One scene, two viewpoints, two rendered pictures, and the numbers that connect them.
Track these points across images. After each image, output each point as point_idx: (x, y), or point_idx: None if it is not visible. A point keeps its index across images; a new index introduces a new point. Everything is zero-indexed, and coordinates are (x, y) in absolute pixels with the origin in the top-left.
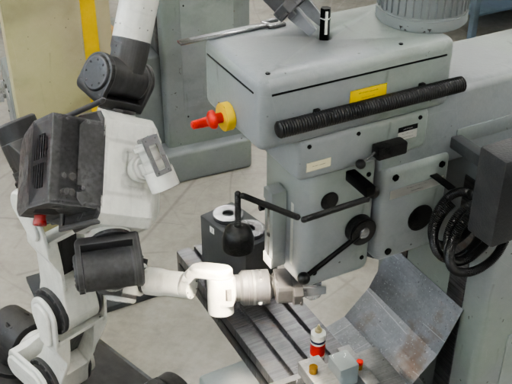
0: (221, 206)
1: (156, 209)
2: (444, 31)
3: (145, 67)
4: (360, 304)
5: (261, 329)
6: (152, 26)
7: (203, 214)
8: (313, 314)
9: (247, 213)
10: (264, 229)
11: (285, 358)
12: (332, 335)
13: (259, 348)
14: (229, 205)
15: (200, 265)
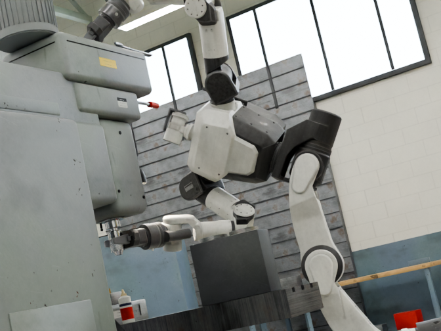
0: (255, 226)
1: (190, 161)
2: (8, 52)
3: (206, 73)
4: (119, 328)
5: (184, 310)
6: (202, 46)
7: (266, 229)
8: (152, 318)
9: (231, 235)
10: (199, 239)
11: (151, 318)
12: (126, 324)
13: (174, 312)
14: (249, 226)
15: (186, 215)
